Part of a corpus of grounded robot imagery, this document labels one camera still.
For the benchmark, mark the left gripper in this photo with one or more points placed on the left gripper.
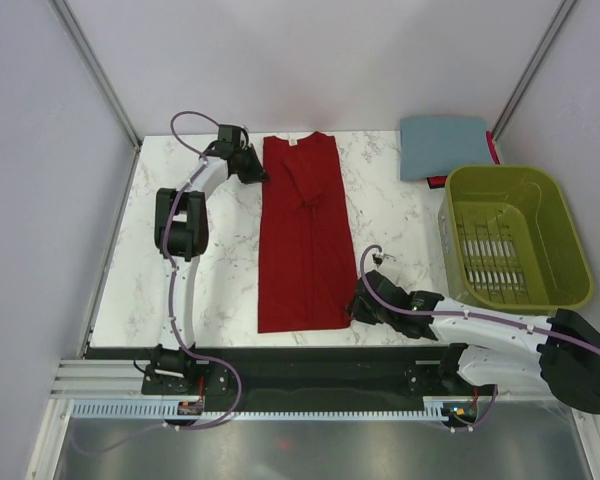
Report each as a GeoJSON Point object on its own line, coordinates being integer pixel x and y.
{"type": "Point", "coordinates": [258, 174]}

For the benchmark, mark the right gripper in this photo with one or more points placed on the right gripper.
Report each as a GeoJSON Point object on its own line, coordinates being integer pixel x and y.
{"type": "Point", "coordinates": [355, 311]}

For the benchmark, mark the red t-shirt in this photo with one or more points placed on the red t-shirt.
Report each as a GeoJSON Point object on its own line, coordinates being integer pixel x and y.
{"type": "Point", "coordinates": [307, 274]}

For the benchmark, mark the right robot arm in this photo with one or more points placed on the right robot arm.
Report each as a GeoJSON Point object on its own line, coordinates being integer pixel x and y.
{"type": "Point", "coordinates": [556, 355]}

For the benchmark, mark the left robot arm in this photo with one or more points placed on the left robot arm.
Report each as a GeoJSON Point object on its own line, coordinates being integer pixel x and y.
{"type": "Point", "coordinates": [181, 233]}

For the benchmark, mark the olive green plastic basket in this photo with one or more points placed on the olive green plastic basket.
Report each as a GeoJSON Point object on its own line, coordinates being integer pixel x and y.
{"type": "Point", "coordinates": [509, 242]}

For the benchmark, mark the folded blue t-shirt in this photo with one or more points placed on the folded blue t-shirt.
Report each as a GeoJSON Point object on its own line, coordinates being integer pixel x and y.
{"type": "Point", "coordinates": [435, 145]}

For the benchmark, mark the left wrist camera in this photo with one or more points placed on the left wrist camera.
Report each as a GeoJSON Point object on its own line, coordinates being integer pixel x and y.
{"type": "Point", "coordinates": [242, 126]}

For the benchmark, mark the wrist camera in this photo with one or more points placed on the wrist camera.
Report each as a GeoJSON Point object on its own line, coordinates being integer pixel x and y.
{"type": "Point", "coordinates": [242, 126]}
{"type": "Point", "coordinates": [380, 257]}

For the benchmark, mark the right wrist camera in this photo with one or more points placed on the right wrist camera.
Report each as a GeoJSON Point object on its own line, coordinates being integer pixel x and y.
{"type": "Point", "coordinates": [380, 257]}

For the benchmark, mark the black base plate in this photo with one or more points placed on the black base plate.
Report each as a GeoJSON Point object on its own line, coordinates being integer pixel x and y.
{"type": "Point", "coordinates": [325, 378]}

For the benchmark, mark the left aluminium frame post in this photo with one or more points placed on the left aluminium frame post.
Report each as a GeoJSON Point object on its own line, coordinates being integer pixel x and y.
{"type": "Point", "coordinates": [81, 43]}

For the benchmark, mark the aluminium frame post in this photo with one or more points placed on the aluminium frame post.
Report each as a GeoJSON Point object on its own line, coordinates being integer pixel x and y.
{"type": "Point", "coordinates": [533, 66]}
{"type": "Point", "coordinates": [81, 43]}

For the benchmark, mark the aluminium rail profile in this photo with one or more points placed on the aluminium rail profile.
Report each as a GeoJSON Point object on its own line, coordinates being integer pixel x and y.
{"type": "Point", "coordinates": [96, 379]}

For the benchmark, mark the white slotted cable duct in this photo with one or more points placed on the white slotted cable duct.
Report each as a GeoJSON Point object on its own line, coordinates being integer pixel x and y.
{"type": "Point", "coordinates": [173, 410]}

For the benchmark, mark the right aluminium frame post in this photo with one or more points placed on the right aluminium frame post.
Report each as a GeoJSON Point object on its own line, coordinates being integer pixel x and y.
{"type": "Point", "coordinates": [533, 66]}

